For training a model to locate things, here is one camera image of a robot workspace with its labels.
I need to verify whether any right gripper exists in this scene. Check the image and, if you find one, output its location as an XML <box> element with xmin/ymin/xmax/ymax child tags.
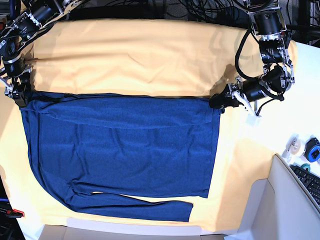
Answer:
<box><xmin>0</xmin><ymin>72</ymin><xmax>32</xmax><ymax>108</ymax></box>

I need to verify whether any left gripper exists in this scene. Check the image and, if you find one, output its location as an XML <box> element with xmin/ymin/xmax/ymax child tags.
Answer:
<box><xmin>208</xmin><ymin>76</ymin><xmax>258</xmax><ymax>117</ymax></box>

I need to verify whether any blue long-sleeve shirt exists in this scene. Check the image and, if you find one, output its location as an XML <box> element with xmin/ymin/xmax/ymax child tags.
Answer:
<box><xmin>20</xmin><ymin>92</ymin><xmax>220</xmax><ymax>222</ymax></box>

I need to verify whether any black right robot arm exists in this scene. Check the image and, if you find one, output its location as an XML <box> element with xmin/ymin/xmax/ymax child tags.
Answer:
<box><xmin>0</xmin><ymin>0</ymin><xmax>84</xmax><ymax>108</ymax></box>

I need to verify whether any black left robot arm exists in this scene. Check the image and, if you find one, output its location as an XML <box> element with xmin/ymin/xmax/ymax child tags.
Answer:
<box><xmin>208</xmin><ymin>0</ymin><xmax>295</xmax><ymax>117</ymax></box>

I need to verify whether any yellow table cloth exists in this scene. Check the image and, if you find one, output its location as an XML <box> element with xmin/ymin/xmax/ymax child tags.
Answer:
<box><xmin>0</xmin><ymin>18</ymin><xmax>300</xmax><ymax>234</ymax></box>

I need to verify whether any white tape dispenser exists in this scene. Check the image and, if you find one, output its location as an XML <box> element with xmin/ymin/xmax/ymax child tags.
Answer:
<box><xmin>282</xmin><ymin>136</ymin><xmax>306</xmax><ymax>163</ymax></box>

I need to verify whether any blue black tape roll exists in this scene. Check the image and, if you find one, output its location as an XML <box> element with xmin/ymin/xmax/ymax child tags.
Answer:
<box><xmin>303</xmin><ymin>137</ymin><xmax>320</xmax><ymax>163</ymax></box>

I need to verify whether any small teal tape roll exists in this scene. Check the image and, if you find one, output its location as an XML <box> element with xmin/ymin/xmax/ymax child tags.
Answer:
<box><xmin>300</xmin><ymin>163</ymin><xmax>311</xmax><ymax>172</ymax></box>

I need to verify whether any red clamp bottom left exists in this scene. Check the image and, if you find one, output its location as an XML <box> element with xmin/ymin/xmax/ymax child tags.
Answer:
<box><xmin>5</xmin><ymin>209</ymin><xmax>25</xmax><ymax>219</ymax></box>

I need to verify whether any black keyboard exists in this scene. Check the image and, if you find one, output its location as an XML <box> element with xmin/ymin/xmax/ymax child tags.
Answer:
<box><xmin>290</xmin><ymin>165</ymin><xmax>320</xmax><ymax>206</ymax></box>

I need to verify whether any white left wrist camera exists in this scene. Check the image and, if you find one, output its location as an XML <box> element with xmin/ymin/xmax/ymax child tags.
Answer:
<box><xmin>245</xmin><ymin>114</ymin><xmax>261</xmax><ymax>127</ymax></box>

